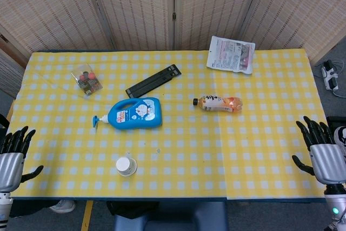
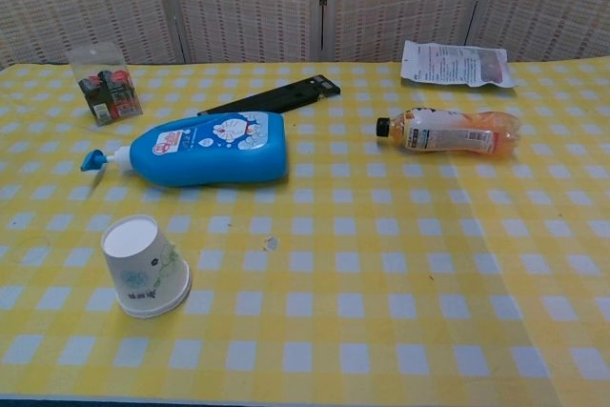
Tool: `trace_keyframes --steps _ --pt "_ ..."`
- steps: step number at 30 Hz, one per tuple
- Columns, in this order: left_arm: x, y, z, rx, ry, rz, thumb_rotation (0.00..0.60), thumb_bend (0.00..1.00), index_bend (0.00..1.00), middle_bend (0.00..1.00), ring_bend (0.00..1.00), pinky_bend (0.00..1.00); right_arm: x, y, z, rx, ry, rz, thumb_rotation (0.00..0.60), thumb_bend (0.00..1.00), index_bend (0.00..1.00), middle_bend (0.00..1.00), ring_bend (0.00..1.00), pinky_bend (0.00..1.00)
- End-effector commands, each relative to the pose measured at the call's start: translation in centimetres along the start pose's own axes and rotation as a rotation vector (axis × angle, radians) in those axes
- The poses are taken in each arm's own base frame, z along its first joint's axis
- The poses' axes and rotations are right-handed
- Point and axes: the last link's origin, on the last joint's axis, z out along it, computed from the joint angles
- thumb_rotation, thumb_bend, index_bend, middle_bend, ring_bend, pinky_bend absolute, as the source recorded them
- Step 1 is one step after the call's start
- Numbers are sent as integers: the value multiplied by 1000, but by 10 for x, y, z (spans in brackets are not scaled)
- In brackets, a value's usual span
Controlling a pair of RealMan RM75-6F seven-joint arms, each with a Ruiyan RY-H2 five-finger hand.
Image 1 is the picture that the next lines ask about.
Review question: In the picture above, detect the woven folding screen panel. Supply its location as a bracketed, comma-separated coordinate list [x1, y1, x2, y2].
[240, 0, 346, 64]
[86, 0, 174, 51]
[0, 32, 31, 99]
[0, 0, 116, 51]
[174, 0, 262, 51]

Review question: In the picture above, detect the white printed plastic packet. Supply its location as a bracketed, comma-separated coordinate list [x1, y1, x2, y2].
[206, 35, 256, 75]

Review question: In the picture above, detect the black bag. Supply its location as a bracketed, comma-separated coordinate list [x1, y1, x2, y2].
[106, 201, 161, 216]

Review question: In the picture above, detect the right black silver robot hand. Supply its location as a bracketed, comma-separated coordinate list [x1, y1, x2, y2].
[291, 116, 346, 186]

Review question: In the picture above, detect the white power strip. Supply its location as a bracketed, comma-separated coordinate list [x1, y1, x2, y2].
[321, 60, 340, 91]

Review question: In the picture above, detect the clear plastic box with items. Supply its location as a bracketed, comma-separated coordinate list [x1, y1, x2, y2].
[70, 63, 104, 96]

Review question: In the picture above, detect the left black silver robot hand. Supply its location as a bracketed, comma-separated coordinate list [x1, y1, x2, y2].
[0, 126, 44, 193]

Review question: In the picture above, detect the orange drink plastic bottle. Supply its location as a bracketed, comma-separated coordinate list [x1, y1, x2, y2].
[192, 94, 243, 114]

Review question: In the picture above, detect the blue detergent pump bottle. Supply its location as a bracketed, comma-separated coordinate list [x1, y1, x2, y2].
[92, 97, 163, 131]

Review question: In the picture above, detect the white paper cup floral print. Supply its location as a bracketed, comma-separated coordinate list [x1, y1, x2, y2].
[120, 160, 138, 178]
[115, 156, 137, 177]

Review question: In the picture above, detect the yellow floor tape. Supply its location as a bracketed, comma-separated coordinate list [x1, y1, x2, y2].
[81, 201, 94, 231]

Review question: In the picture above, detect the white power cable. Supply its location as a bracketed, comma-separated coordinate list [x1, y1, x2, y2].
[331, 60, 346, 97]

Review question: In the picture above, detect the black folded stand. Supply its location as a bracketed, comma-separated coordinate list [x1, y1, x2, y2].
[125, 64, 182, 98]

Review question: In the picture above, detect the yellow white checkered tablecloth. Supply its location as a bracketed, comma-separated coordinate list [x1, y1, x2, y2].
[5, 49, 329, 201]

